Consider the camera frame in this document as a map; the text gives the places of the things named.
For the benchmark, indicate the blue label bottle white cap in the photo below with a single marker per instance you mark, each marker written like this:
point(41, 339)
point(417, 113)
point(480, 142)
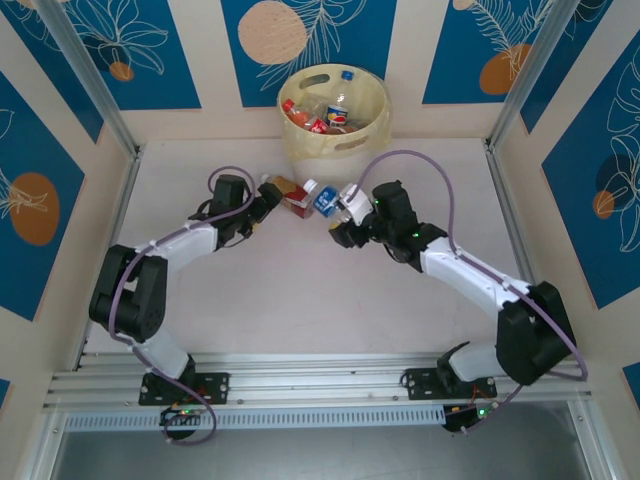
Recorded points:
point(325, 200)

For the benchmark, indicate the red label cola bottle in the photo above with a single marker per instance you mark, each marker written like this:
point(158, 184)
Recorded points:
point(318, 126)

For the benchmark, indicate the aluminium side rail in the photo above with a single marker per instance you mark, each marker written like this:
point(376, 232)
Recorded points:
point(125, 200)
point(495, 165)

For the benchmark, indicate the aluminium frame post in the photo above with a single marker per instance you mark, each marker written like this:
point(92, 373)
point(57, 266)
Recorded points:
point(90, 70)
point(530, 70)

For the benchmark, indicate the Pepsi bottle blue cap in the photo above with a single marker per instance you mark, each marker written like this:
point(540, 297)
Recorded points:
point(337, 115)

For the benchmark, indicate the aluminium base rail beam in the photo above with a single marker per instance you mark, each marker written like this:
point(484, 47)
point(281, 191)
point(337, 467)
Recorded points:
point(320, 380)

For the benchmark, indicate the white round bin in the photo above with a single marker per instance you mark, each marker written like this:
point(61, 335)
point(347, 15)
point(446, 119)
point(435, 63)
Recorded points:
point(325, 167)

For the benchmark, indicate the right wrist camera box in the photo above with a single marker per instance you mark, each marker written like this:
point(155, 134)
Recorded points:
point(356, 205)

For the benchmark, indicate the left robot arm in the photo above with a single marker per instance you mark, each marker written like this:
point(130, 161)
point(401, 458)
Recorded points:
point(175, 245)

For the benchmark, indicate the right circuit board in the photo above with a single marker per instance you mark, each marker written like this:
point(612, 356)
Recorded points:
point(462, 417)

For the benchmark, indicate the circuit board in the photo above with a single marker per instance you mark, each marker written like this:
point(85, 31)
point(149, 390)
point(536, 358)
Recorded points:
point(462, 417)
point(182, 414)

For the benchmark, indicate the brown tea bottle red label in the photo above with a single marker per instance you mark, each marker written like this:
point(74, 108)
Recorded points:
point(297, 200)

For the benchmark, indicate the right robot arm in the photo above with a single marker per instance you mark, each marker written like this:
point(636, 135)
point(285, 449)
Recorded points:
point(470, 275)

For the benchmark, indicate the left circuit board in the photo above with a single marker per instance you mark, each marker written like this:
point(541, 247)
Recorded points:
point(182, 414)

